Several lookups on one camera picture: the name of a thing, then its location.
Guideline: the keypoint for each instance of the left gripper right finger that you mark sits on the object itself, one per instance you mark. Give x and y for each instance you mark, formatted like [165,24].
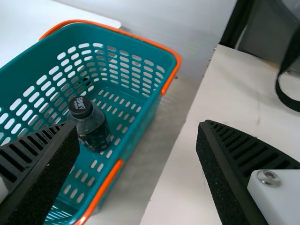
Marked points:
[234,168]

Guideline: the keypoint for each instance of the teal shopping basket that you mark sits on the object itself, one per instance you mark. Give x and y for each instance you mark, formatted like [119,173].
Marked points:
[131,44]

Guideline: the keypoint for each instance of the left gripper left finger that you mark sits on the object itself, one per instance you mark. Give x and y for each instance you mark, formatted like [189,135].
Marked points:
[35,178]

